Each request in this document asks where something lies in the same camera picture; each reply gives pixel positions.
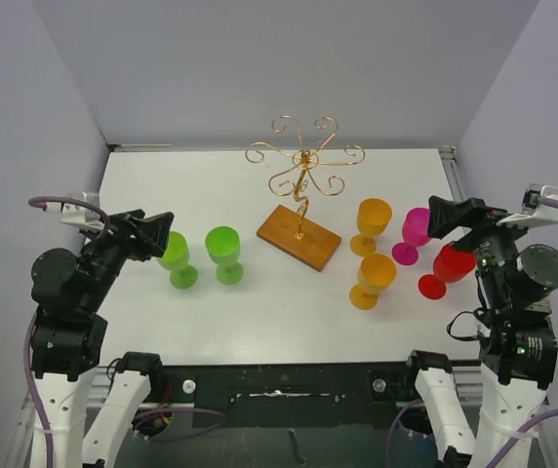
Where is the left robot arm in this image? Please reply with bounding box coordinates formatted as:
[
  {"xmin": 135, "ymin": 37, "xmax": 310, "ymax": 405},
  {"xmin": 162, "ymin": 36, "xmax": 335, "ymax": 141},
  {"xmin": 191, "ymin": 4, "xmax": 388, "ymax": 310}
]
[{"xmin": 23, "ymin": 197, "xmax": 175, "ymax": 467}]

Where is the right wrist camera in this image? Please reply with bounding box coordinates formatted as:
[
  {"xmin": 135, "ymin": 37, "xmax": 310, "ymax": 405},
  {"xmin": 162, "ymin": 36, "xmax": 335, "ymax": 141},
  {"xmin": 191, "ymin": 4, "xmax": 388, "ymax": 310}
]
[{"xmin": 497, "ymin": 184, "xmax": 558, "ymax": 229}]

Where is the green wine glass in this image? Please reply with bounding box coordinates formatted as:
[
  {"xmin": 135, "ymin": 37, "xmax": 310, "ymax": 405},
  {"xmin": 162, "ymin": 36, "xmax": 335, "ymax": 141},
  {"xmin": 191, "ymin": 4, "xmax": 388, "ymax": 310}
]
[
  {"xmin": 205, "ymin": 226, "xmax": 244, "ymax": 286},
  {"xmin": 157, "ymin": 231, "xmax": 198, "ymax": 290}
]

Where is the gold wire glass rack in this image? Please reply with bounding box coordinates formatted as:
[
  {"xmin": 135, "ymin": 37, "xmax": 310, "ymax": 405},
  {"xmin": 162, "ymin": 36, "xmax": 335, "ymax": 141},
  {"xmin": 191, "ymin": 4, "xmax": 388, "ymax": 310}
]
[{"xmin": 244, "ymin": 115, "xmax": 366, "ymax": 223}]

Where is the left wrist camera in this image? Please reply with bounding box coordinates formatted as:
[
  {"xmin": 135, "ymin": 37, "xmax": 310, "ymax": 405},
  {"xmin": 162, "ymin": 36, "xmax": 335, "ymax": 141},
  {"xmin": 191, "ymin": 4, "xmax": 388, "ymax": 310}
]
[{"xmin": 45, "ymin": 191, "xmax": 103, "ymax": 233}]

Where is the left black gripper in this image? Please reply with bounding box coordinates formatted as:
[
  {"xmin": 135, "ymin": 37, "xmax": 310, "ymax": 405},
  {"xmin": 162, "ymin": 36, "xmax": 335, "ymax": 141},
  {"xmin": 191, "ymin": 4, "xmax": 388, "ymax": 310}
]
[{"xmin": 80, "ymin": 208, "xmax": 173, "ymax": 308}]

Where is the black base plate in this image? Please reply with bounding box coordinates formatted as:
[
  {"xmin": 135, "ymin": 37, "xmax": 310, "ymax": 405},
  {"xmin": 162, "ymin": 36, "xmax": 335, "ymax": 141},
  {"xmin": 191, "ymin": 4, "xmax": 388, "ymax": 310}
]
[{"xmin": 144, "ymin": 361, "xmax": 419, "ymax": 429}]

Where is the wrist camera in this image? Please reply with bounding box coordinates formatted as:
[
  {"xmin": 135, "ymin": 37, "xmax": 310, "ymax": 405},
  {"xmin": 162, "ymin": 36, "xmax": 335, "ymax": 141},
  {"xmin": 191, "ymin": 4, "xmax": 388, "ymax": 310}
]
[
  {"xmin": 45, "ymin": 191, "xmax": 103, "ymax": 233},
  {"xmin": 497, "ymin": 184, "xmax": 558, "ymax": 229}
]

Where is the orange wine glass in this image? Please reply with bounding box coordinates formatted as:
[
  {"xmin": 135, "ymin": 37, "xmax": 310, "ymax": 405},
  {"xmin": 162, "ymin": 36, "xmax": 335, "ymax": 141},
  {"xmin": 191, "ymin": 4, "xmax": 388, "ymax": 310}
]
[
  {"xmin": 349, "ymin": 253, "xmax": 397, "ymax": 310},
  {"xmin": 350, "ymin": 198, "xmax": 393, "ymax": 257}
]

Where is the red wine glass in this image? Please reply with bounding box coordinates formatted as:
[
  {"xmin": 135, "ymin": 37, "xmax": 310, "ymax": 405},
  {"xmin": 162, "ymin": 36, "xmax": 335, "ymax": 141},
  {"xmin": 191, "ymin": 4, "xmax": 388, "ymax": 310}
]
[{"xmin": 418, "ymin": 244, "xmax": 475, "ymax": 300}]

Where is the aluminium frame rail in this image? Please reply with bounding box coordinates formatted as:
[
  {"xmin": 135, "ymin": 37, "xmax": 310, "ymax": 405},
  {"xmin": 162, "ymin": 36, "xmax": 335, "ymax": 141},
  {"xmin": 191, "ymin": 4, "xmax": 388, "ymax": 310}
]
[{"xmin": 438, "ymin": 145, "xmax": 465, "ymax": 202}]

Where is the left green wine glass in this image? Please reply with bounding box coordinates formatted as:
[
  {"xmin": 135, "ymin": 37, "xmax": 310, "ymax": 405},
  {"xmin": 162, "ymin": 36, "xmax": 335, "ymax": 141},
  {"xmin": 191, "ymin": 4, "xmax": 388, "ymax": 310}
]
[{"xmin": 157, "ymin": 231, "xmax": 198, "ymax": 290}]

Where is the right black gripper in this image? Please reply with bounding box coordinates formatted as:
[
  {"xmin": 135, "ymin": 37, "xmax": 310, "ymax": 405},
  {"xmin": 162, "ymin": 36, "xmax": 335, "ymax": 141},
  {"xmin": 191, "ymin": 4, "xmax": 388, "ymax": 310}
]
[{"xmin": 428, "ymin": 193, "xmax": 541, "ymax": 302}]

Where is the right green wine glass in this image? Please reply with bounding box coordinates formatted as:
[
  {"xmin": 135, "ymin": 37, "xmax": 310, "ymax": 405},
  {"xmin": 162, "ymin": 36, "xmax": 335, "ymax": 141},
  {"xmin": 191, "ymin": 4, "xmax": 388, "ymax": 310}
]
[{"xmin": 205, "ymin": 226, "xmax": 244, "ymax": 286}]

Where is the wooden rack base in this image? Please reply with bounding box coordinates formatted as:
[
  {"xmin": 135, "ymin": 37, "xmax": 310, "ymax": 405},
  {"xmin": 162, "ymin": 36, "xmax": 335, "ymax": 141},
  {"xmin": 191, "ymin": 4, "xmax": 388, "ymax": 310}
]
[{"xmin": 257, "ymin": 205, "xmax": 341, "ymax": 272}]

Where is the pink wine glass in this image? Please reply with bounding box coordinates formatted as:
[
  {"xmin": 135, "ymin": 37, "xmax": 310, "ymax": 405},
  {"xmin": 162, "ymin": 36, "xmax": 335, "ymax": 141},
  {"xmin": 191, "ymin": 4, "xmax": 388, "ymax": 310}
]
[{"xmin": 391, "ymin": 207, "xmax": 430, "ymax": 266}]

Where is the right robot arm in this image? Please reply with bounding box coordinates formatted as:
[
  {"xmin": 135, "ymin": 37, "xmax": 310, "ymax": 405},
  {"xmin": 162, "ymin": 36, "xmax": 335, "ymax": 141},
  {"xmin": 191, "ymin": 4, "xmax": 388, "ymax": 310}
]
[{"xmin": 401, "ymin": 190, "xmax": 558, "ymax": 467}]

